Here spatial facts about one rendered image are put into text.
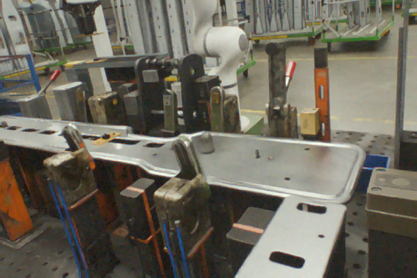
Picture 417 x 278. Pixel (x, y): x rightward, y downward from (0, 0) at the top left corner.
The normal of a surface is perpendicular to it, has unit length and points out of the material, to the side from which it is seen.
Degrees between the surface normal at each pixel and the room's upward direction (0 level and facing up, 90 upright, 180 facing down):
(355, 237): 0
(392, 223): 89
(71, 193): 90
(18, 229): 90
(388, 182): 0
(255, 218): 0
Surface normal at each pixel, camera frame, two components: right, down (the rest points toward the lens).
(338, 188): -0.15, -0.93
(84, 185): 0.85, 0.06
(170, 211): -0.51, 0.36
